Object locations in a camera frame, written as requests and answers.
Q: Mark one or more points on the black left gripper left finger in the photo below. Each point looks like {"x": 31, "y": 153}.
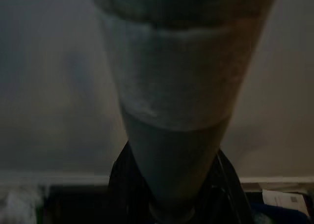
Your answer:
{"x": 122, "y": 184}

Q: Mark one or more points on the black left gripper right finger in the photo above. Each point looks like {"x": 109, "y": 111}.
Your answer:
{"x": 228, "y": 192}

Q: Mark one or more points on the white paper sheet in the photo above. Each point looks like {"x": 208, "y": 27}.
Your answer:
{"x": 278, "y": 199}

